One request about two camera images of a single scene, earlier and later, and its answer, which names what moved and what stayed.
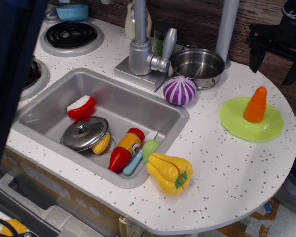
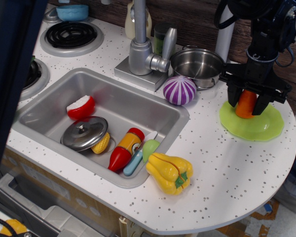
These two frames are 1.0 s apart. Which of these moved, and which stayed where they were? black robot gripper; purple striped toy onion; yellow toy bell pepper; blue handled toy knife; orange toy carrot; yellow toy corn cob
Moved: orange toy carrot; black robot gripper
Stayed: yellow toy bell pepper; blue handled toy knife; yellow toy corn cob; purple striped toy onion
